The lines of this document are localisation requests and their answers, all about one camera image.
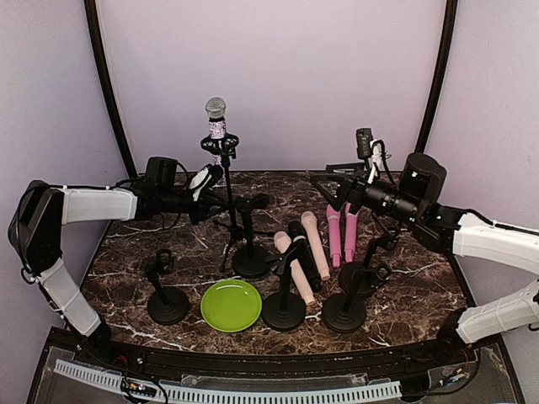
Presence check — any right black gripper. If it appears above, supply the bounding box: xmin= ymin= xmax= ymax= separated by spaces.
xmin=310 ymin=162 xmax=423 ymax=226

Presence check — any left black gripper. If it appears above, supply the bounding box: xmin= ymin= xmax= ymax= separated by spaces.
xmin=159 ymin=188 xmax=229 ymax=226

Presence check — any small pale pink microphone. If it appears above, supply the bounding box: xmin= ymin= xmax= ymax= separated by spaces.
xmin=301 ymin=210 xmax=330 ymax=281

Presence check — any black stand for pink microphone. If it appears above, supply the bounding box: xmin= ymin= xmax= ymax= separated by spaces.
xmin=232 ymin=194 xmax=275 ymax=279
xmin=145 ymin=248 xmax=190 ymax=326

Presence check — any black tripod shock-mount stand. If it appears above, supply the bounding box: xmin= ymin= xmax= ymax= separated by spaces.
xmin=200 ymin=134 xmax=246 ymax=271

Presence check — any large pale pink microphone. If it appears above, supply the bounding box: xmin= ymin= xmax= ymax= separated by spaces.
xmin=274 ymin=231 xmax=316 ymax=306

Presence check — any black handheld microphone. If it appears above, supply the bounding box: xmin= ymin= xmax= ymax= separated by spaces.
xmin=287 ymin=221 xmax=322 ymax=292

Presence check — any black stand for small pale microphone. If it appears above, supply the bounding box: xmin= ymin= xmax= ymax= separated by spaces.
xmin=339 ymin=229 xmax=400 ymax=297

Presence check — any rhinestone silver-head microphone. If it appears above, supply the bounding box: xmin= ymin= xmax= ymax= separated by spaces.
xmin=203 ymin=97 xmax=230 ymax=168

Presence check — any black round-base mic stand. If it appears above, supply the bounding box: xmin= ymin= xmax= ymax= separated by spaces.
xmin=261 ymin=241 xmax=307 ymax=332

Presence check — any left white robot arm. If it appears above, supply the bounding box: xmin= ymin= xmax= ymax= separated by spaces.
xmin=8 ymin=157 xmax=229 ymax=367

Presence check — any green round plate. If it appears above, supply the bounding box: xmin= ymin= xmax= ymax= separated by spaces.
xmin=200 ymin=279 xmax=262 ymax=333

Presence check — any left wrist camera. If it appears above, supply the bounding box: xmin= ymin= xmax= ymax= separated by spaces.
xmin=188 ymin=164 xmax=223 ymax=202

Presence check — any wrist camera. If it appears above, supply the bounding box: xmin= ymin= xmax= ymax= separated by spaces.
xmin=355 ymin=128 xmax=394 ymax=184
xmin=188 ymin=164 xmax=223 ymax=202

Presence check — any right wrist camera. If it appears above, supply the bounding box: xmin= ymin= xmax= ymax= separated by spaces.
xmin=355 ymin=128 xmax=394 ymax=184

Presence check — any black front rail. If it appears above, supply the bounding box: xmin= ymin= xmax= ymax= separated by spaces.
xmin=79 ymin=327 xmax=477 ymax=382

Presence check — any white slotted cable duct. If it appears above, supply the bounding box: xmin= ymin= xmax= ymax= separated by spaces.
xmin=53 ymin=359 xmax=402 ymax=403

